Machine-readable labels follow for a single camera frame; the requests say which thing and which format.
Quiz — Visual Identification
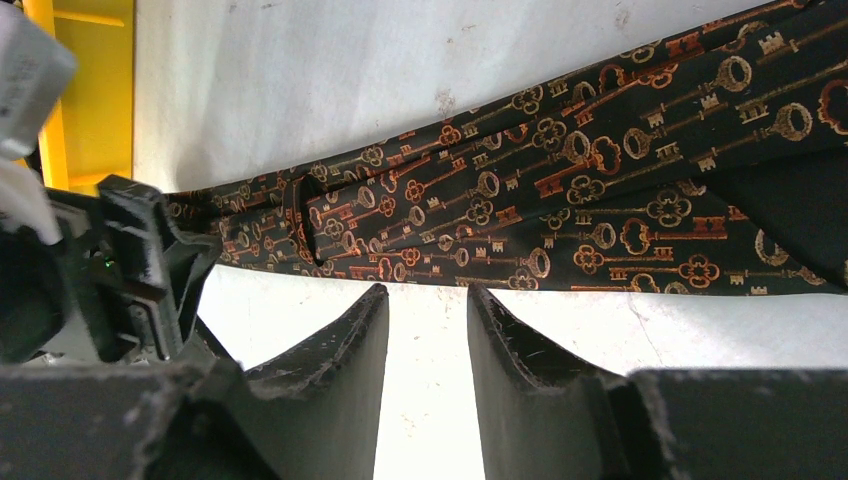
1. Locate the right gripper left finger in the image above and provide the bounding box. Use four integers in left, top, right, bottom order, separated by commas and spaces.
1, 284, 389, 479

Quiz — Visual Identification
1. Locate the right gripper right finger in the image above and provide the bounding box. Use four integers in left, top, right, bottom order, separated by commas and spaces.
467, 285, 847, 479

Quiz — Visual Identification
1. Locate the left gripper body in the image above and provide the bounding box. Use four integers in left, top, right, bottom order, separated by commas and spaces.
1, 175, 222, 364

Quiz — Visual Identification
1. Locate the dark key-patterned tie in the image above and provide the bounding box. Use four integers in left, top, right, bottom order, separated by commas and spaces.
166, 1, 847, 296

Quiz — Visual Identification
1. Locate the yellow plastic bin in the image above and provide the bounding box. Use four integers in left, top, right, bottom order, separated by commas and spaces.
21, 0, 135, 195

